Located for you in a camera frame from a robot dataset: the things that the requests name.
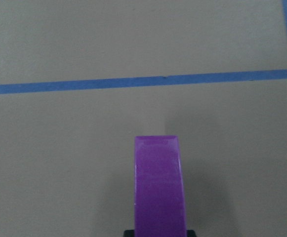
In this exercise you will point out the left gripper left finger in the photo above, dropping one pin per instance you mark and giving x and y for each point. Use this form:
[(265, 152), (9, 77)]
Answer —
[(129, 233)]

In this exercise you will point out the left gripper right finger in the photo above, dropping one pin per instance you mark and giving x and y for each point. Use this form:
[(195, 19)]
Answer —
[(191, 233)]

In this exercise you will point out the purple trapezoid block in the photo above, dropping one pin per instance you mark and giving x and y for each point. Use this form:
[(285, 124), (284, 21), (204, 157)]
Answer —
[(159, 204)]

